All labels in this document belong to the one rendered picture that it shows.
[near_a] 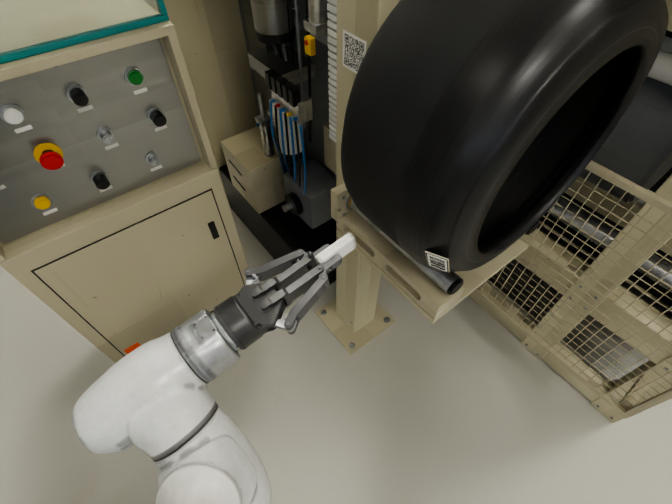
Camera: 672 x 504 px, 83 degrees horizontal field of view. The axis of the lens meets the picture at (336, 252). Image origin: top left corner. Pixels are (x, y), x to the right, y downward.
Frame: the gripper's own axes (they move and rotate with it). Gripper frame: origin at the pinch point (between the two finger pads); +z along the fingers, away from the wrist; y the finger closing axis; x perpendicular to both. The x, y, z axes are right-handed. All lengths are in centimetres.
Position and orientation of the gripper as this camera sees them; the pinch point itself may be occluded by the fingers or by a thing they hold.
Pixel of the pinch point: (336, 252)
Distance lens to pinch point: 60.0
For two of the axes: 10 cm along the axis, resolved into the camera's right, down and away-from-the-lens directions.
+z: 7.8, -5.6, 2.6
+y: -6.1, -6.2, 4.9
